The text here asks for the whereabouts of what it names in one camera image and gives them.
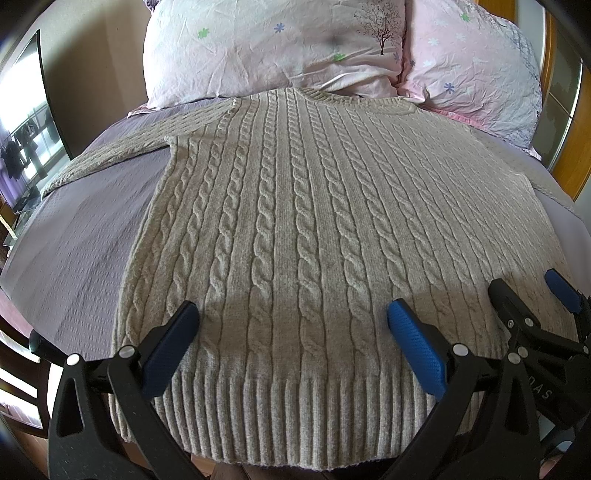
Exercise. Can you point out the floral pink pillow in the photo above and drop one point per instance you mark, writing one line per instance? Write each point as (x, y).
(474, 67)
(196, 50)

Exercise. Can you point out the lavender bed sheet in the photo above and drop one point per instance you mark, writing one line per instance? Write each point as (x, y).
(63, 274)

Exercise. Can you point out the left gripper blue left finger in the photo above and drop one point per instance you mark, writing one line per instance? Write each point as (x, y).
(103, 424)

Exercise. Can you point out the beige cable knit sweater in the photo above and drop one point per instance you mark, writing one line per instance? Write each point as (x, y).
(293, 218)

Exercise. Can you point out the black television screen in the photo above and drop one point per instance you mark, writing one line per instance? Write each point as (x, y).
(32, 149)

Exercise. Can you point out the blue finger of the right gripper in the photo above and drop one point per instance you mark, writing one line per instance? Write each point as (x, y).
(571, 298)
(510, 306)

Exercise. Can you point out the left floral pink pillow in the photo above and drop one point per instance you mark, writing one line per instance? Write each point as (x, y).
(196, 50)

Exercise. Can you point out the right floral pink pillow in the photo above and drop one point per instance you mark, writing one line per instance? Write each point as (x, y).
(474, 67)

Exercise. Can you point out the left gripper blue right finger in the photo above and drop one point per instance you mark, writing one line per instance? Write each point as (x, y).
(484, 423)

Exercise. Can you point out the wooden headboard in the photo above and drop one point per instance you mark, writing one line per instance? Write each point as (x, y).
(563, 134)

